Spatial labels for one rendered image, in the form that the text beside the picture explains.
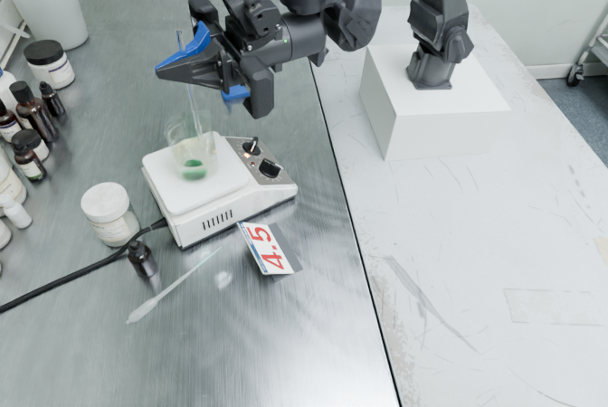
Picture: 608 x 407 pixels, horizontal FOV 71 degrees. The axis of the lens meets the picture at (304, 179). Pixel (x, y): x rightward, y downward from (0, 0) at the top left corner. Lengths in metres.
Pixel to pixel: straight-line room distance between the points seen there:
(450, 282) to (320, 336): 0.20
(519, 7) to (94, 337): 2.30
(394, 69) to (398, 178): 0.19
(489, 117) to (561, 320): 0.32
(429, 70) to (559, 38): 2.04
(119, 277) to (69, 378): 0.13
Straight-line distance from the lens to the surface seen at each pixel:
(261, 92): 0.46
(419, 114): 0.71
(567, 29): 2.75
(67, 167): 0.82
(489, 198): 0.77
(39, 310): 0.68
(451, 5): 0.68
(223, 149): 0.65
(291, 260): 0.62
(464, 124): 0.76
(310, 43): 0.55
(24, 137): 0.84
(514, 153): 0.87
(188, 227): 0.61
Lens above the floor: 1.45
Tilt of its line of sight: 49 degrees down
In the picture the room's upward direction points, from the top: 3 degrees clockwise
